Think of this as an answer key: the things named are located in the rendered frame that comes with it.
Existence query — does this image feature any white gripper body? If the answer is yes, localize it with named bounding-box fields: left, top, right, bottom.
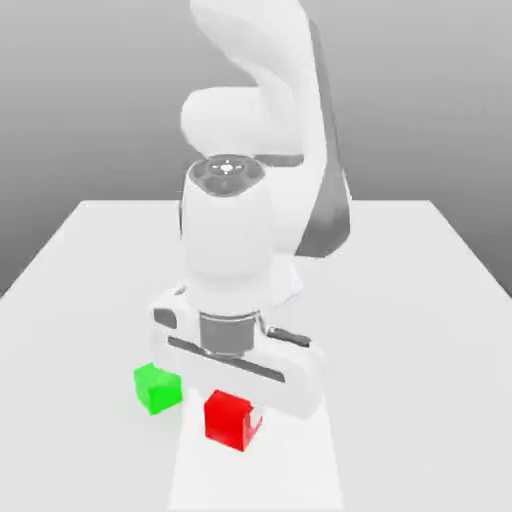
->
left=150, top=326, right=326, bottom=420

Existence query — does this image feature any small red cube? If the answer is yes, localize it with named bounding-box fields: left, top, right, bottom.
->
left=203, top=389, right=264, bottom=453

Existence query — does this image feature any small green cube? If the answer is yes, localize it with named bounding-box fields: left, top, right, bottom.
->
left=132, top=362, right=184, bottom=417

